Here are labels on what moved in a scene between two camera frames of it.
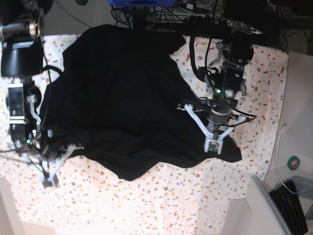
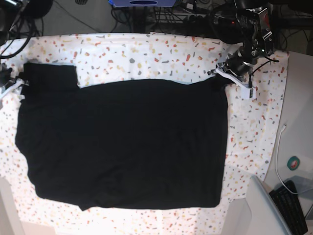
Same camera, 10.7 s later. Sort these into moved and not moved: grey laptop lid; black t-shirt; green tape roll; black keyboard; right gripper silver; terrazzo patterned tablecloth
Moved: black t-shirt; right gripper silver
Not moved: black keyboard; terrazzo patterned tablecloth; green tape roll; grey laptop lid
